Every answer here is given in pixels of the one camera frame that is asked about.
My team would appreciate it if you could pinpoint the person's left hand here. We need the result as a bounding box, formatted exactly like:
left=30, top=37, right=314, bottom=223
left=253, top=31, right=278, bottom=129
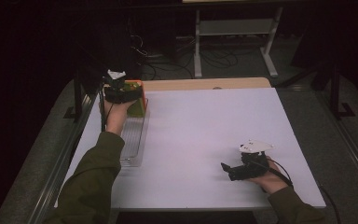
left=101, top=99, right=136, bottom=136

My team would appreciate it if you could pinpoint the white metal table frame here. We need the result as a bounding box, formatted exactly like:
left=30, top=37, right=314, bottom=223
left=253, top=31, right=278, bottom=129
left=193, top=7, right=283, bottom=78

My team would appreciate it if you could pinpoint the orange phone case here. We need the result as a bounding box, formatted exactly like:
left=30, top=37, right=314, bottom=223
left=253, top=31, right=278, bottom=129
left=124, top=79, right=148, bottom=114

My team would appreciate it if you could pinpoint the bundle of floor cables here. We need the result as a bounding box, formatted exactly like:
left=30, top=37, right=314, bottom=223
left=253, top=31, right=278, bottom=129
left=130, top=31, right=241, bottom=80

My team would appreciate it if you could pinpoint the clear plastic tray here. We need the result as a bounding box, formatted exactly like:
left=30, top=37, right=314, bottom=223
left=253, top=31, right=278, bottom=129
left=119, top=97, right=152, bottom=167

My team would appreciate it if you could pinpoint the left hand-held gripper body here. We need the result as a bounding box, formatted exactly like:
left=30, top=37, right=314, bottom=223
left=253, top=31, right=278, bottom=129
left=103, top=69, right=131, bottom=105

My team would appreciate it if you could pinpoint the hand-held gripper cable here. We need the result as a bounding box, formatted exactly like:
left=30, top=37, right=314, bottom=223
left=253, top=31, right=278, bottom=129
left=99, top=81, right=115, bottom=133
left=251, top=158, right=294, bottom=189

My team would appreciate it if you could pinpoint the right hand-held gripper cable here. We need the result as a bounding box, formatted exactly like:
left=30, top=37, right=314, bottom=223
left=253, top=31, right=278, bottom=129
left=251, top=158, right=294, bottom=189

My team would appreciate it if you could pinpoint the beige wooden board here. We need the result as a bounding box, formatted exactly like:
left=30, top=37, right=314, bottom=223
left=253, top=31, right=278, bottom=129
left=142, top=77, right=272, bottom=93

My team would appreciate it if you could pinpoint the left hand-held gripper cable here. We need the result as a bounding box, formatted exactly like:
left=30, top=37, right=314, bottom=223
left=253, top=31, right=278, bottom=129
left=99, top=81, right=115, bottom=133

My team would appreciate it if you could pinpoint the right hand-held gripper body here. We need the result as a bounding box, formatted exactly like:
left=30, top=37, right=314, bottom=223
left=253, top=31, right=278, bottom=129
left=239, top=139, right=274, bottom=181

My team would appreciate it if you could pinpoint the person's right hand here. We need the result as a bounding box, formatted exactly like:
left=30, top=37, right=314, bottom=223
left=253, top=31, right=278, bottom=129
left=250, top=157, right=288, bottom=194

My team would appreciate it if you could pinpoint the metal rail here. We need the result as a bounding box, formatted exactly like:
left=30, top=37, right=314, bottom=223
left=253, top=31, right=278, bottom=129
left=27, top=92, right=102, bottom=224
left=316, top=90, right=358, bottom=194

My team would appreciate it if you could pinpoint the thin black hanging cable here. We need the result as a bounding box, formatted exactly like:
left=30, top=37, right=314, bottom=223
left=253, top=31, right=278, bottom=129
left=318, top=185, right=342, bottom=224

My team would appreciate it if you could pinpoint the black metal stand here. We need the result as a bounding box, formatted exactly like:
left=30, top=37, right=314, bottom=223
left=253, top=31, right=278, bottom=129
left=63, top=73, right=85, bottom=124
left=329, top=62, right=357, bottom=120

